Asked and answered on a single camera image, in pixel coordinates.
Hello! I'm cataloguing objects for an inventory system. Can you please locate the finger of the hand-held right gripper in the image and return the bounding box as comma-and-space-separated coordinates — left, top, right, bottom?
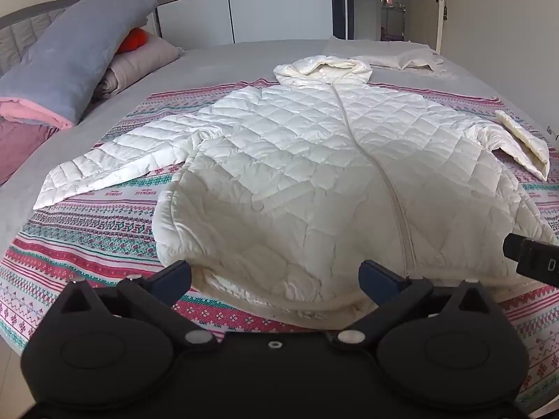
502, 233, 559, 289

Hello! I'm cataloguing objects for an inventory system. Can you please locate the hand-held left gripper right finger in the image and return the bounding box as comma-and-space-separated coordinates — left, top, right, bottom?
325, 259, 496, 351

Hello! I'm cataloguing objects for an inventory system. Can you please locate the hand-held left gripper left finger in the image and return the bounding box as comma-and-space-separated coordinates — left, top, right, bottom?
59, 260, 219, 352

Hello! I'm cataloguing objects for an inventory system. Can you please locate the white quilted hooded jacket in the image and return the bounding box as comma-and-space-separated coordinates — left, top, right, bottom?
32, 54, 559, 330

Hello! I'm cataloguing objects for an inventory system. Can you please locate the patterned red green blanket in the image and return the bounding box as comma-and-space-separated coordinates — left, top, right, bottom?
0, 78, 559, 388

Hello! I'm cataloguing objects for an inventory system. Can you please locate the maroon cloth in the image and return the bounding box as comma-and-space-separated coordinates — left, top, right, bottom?
0, 118, 59, 186

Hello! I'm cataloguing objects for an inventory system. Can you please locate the beige folded quilt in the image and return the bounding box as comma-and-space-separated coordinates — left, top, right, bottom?
94, 35, 184, 99

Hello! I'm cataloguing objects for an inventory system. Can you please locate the beige crumpled cloth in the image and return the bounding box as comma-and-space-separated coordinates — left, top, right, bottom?
325, 35, 446, 73

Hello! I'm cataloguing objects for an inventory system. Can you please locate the grey bed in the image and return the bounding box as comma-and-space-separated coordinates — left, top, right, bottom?
0, 37, 559, 267

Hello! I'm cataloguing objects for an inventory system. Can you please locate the grey pink folded blanket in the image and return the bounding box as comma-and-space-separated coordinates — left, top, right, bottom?
0, 0, 159, 129

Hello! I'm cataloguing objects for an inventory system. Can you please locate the orange red plush cushion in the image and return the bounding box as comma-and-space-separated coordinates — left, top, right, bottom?
117, 27, 150, 54

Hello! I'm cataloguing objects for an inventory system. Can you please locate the beige door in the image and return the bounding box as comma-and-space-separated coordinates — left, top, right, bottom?
406, 0, 455, 52

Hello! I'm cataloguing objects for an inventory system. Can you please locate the white grey wardrobe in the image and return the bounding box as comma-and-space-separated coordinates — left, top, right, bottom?
146, 0, 380, 45

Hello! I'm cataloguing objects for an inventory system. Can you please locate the grey quilted headboard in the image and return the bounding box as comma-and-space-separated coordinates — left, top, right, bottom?
0, 0, 84, 80

